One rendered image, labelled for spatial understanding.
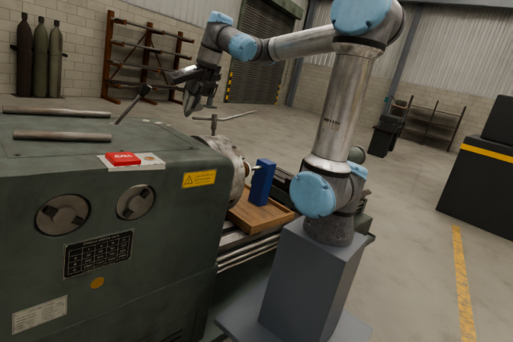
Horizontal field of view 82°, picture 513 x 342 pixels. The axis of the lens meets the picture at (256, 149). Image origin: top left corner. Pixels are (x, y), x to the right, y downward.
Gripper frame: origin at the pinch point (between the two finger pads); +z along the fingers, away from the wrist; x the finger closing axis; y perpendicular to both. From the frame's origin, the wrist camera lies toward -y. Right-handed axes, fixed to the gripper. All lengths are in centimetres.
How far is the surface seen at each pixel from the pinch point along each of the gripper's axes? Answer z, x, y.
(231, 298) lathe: 70, -39, 25
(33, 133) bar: 2.1, -10.5, -45.2
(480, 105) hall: -46, 122, 1422
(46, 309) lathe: 29, -38, -46
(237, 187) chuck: 17.4, -23.8, 14.9
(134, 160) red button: -2.1, -28.7, -29.8
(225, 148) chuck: 7.1, -12.9, 12.7
